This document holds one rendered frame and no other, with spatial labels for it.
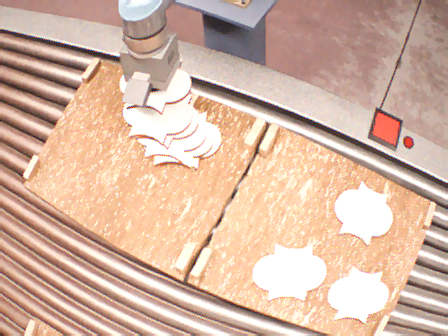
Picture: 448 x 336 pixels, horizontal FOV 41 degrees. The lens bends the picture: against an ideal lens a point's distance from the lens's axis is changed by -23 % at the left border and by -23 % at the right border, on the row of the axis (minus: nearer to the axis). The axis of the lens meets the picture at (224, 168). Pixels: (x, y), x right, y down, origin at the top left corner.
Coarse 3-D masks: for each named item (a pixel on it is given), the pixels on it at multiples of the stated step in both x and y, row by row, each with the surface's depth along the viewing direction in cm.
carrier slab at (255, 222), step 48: (288, 144) 138; (240, 192) 135; (288, 192) 134; (336, 192) 134; (384, 192) 133; (240, 240) 131; (288, 240) 130; (336, 240) 129; (384, 240) 129; (240, 288) 126
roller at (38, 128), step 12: (0, 108) 148; (12, 108) 148; (12, 120) 147; (24, 120) 146; (36, 120) 146; (36, 132) 145; (48, 132) 144; (228, 204) 135; (420, 276) 126; (432, 276) 125; (444, 276) 125; (432, 288) 126; (444, 288) 124
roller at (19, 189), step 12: (0, 168) 141; (0, 180) 140; (12, 180) 139; (24, 180) 140; (24, 192) 138; (36, 204) 138; (48, 204) 136; (60, 216) 136; (72, 228) 136; (84, 228) 134; (96, 240) 134; (120, 252) 133; (144, 264) 132; (168, 276) 131
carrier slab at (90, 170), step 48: (96, 96) 145; (192, 96) 144; (48, 144) 141; (96, 144) 140; (240, 144) 139; (48, 192) 136; (96, 192) 136; (144, 192) 135; (192, 192) 135; (144, 240) 131; (192, 240) 131
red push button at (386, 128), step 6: (378, 114) 142; (378, 120) 141; (384, 120) 141; (390, 120) 141; (378, 126) 140; (384, 126) 140; (390, 126) 140; (396, 126) 140; (372, 132) 140; (378, 132) 140; (384, 132) 140; (390, 132) 140; (396, 132) 140; (384, 138) 139; (390, 138) 139
